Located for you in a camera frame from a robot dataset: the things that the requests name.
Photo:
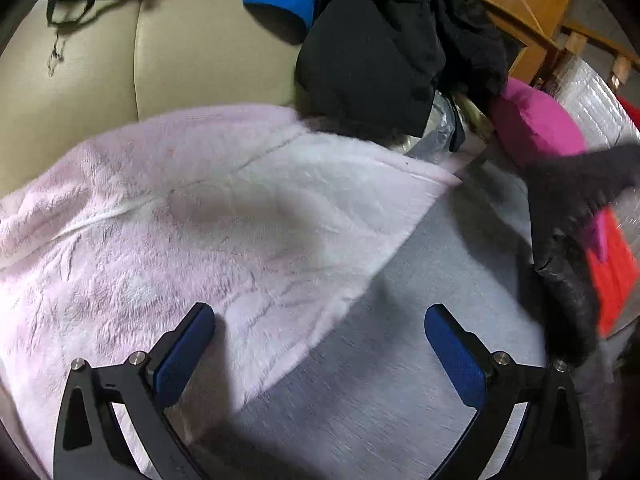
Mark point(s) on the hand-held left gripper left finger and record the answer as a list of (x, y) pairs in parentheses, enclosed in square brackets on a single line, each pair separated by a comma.
[(182, 355)]

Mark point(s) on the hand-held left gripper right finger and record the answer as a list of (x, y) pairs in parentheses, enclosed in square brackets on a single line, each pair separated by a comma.
[(455, 360)]

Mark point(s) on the black puffer jacket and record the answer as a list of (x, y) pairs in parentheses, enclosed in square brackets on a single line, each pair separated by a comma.
[(565, 195)]

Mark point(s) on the pile of black clothes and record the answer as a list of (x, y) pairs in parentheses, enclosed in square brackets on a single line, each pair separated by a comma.
[(370, 60)]

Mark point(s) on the grey bed sheet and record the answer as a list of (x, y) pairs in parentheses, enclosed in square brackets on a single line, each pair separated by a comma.
[(425, 270)]

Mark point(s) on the pink fleece blanket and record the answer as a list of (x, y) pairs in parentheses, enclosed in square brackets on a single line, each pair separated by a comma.
[(150, 240)]

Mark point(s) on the red cushion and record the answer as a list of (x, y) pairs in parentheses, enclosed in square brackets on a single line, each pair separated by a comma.
[(612, 270)]

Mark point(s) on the clear plastic bag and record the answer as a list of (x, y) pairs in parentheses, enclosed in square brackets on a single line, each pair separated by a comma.
[(440, 125)]

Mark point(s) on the pink cushion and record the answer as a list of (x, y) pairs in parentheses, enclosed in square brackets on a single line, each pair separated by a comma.
[(535, 120)]

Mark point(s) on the beige leather sofa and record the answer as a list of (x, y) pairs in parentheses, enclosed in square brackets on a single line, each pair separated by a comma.
[(75, 100)]

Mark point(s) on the silver foil insulation mat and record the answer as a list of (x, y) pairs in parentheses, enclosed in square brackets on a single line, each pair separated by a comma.
[(595, 100)]

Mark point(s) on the wooden rail frame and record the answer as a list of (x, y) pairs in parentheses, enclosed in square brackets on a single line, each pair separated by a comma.
[(590, 32)]

